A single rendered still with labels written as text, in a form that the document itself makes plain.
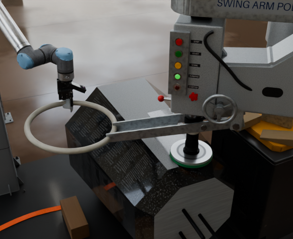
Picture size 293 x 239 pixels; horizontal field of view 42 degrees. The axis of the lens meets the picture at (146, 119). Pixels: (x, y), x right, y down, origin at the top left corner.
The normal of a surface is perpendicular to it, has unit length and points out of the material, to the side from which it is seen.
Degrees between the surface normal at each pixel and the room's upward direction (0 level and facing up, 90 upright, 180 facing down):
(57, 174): 0
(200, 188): 90
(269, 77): 90
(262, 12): 90
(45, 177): 0
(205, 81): 90
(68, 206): 0
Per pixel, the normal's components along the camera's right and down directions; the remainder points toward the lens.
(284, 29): -0.75, 0.35
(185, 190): 0.40, 0.48
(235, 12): -0.23, 0.51
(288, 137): -0.18, -0.87
